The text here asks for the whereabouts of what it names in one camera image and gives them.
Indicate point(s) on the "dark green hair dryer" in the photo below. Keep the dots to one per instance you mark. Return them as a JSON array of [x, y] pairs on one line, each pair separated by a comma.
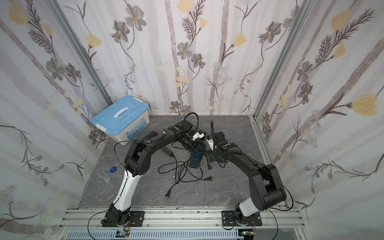
[[196, 158]]

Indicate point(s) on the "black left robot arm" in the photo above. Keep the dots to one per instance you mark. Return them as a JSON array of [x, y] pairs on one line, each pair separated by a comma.
[[138, 162]]

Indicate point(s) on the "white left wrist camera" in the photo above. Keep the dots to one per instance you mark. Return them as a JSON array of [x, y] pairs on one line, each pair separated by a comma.
[[199, 135]]

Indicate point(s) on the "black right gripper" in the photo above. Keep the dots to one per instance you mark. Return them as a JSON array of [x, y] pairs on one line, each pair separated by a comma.
[[214, 150]]

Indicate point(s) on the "black hair dryer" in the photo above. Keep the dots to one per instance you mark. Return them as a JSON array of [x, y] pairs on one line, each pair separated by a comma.
[[153, 142]]

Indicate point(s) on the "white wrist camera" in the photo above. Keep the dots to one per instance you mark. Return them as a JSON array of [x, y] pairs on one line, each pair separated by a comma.
[[199, 135], [210, 141]]

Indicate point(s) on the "blue lid storage box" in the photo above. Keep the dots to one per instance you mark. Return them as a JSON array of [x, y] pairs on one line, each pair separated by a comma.
[[123, 120]]

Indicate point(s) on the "small blue cap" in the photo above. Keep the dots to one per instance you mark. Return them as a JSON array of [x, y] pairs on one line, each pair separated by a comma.
[[113, 169]]

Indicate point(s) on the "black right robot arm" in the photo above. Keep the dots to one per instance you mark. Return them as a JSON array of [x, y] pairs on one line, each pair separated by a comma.
[[266, 187]]

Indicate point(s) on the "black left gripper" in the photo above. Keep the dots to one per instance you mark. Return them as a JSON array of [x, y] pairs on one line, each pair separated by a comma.
[[199, 143]]

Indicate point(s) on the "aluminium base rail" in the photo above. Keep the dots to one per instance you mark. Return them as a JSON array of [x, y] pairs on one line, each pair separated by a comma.
[[182, 223]]

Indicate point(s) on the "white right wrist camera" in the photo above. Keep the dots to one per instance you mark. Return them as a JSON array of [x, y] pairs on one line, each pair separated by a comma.
[[210, 141]]

